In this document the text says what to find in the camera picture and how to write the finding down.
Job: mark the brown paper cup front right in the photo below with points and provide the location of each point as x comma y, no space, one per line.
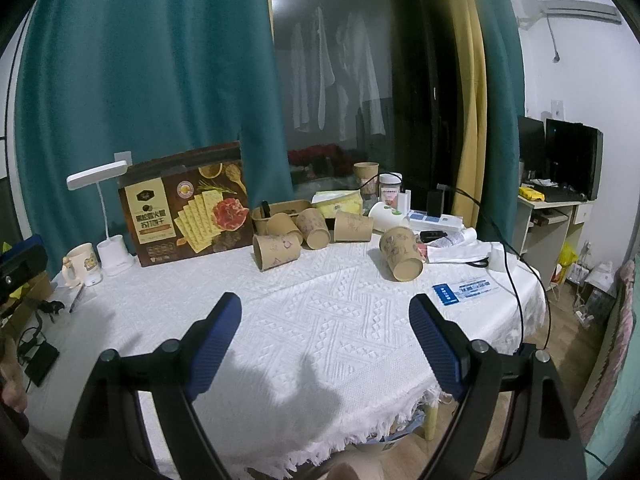
398,246

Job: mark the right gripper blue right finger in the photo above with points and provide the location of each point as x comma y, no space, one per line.
442,343

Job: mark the white cartoon mug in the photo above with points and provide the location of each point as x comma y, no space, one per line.
80,266

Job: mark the white desk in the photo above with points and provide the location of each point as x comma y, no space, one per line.
542,229

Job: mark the white desk lamp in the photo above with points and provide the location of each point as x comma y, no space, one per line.
114,255

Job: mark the yellow curtain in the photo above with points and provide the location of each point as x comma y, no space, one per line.
472,68

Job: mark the teal curtain right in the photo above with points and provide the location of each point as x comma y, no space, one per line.
505,104

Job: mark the black phone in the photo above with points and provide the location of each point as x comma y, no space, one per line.
40,364

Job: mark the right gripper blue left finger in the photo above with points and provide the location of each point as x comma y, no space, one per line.
206,343

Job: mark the white textured tablecloth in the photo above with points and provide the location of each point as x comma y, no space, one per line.
324,356

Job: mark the brown cracker box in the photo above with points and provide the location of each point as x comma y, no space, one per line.
187,205

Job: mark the white paper cup lying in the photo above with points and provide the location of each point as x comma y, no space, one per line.
386,217

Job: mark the brown paper cup with cartoons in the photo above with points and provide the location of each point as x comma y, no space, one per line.
271,251

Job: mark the white lid glass jar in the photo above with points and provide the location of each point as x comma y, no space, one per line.
389,188

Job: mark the blue white medicine box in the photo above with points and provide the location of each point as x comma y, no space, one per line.
420,221

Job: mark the yellow tissue pack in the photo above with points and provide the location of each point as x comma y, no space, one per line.
329,203

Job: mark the teal curtain left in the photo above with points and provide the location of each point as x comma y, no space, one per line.
149,77

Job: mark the black computer monitor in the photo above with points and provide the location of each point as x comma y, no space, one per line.
574,153

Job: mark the teal curtain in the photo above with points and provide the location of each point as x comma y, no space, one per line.
505,104
149,77

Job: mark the blue white leaflet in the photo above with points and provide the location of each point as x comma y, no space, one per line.
456,293

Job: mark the upright brown paper cup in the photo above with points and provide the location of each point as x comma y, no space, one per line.
367,176

